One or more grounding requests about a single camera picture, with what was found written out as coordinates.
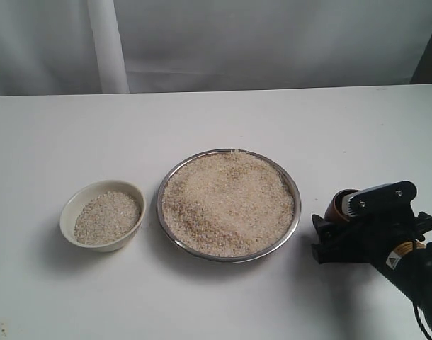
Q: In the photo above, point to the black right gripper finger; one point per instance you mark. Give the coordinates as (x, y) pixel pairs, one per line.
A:
(328, 230)

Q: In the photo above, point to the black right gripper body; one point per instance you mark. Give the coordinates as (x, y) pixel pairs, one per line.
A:
(371, 239)

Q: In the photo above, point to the brown wooden cup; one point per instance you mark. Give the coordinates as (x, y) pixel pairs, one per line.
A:
(334, 213)

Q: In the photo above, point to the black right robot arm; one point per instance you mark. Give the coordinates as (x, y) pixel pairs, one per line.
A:
(409, 268)

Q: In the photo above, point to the rice in steel tray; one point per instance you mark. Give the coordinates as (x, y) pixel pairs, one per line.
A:
(227, 205)

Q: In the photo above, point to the rice in cream bowl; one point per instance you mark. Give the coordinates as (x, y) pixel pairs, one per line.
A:
(106, 218)

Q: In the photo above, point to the cream ceramic bowl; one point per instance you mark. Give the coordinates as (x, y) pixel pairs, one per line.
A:
(77, 202)

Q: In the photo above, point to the round steel tray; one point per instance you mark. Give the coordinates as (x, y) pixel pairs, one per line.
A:
(285, 178)

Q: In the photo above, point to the white backdrop curtain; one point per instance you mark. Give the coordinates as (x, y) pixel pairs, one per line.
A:
(116, 47)

